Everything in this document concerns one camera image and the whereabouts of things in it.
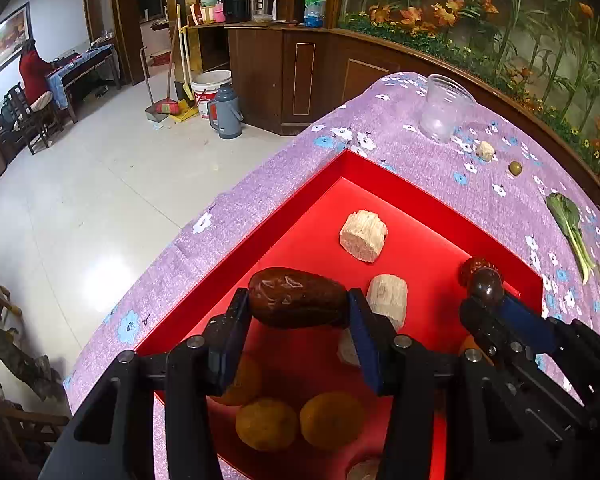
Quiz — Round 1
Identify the dark plum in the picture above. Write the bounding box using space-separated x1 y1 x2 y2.
468 268 505 308

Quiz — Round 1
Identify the small red jujube date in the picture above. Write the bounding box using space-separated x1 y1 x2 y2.
458 257 493 286

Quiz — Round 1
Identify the orange tangerine edge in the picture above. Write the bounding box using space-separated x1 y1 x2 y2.
300 392 365 450

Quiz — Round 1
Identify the long beige cake piece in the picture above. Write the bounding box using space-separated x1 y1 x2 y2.
339 210 388 263

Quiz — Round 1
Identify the round beige rice ball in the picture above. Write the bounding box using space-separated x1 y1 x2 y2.
346 458 380 480

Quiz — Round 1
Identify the beige cake cube far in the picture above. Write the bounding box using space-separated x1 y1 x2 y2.
338 328 360 367

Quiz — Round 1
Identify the small orange tangerine far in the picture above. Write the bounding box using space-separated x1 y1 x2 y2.
211 353 263 406

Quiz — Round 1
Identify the red shallow tray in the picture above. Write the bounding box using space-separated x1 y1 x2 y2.
137 152 542 479

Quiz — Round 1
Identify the green bok choy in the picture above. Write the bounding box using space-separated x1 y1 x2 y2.
545 193 596 285

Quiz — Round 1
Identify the purple floral tablecloth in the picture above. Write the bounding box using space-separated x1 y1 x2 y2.
61 70 600 480

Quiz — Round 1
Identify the small green olive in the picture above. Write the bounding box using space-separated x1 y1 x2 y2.
508 160 522 177

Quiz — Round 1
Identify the tiny beige cake piece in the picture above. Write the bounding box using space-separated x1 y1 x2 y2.
476 141 495 162

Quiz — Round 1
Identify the grey thermos jug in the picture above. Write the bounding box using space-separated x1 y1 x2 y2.
208 82 244 140

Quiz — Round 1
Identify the clear plastic cup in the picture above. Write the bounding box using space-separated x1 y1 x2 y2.
419 74 477 143

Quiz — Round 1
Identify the broom and dustpan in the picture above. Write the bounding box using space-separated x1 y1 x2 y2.
140 4 198 124

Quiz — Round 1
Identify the white plastic bucket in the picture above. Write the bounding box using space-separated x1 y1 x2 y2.
190 70 232 119

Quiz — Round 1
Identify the flower and bamboo display case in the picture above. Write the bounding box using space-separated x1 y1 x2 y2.
338 0 600 172

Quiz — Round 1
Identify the blue cloth side table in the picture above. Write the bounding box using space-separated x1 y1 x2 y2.
46 44 122 124

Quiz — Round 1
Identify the person in red coat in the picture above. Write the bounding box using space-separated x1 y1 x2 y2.
19 38 54 112

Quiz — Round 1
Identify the green label water bottle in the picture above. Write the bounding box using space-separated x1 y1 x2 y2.
303 0 326 28

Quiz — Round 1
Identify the framed wall painting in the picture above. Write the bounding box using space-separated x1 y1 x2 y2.
0 2 32 71

